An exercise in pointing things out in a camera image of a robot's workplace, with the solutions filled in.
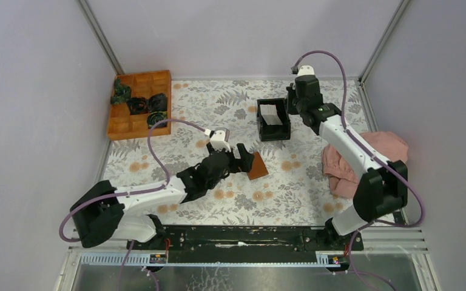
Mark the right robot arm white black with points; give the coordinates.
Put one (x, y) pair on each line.
(381, 188)

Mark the orange wooden compartment tray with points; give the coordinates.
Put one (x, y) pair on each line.
(122, 125)

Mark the brown leather card holder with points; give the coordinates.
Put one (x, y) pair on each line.
(258, 169)

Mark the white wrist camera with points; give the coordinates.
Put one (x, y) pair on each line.
(303, 70)
(218, 139)

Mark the green black rolled sock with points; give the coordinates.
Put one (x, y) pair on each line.
(155, 117)

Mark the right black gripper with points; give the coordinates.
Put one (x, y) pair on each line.
(291, 92)

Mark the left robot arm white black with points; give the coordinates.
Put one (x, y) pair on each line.
(106, 212)

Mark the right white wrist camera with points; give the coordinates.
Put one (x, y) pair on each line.
(303, 70)

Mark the stack of credit cards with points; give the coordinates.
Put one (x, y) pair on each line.
(269, 114)

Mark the black rolled sock right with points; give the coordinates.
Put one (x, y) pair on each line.
(157, 103)

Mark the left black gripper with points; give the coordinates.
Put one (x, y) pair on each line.
(244, 164)

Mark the black card box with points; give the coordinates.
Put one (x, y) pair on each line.
(273, 132)

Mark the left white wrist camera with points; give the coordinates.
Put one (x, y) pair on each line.
(218, 139)

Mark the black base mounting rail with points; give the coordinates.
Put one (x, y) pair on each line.
(252, 245)

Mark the pink crumpled cloth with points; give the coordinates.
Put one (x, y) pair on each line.
(343, 174)

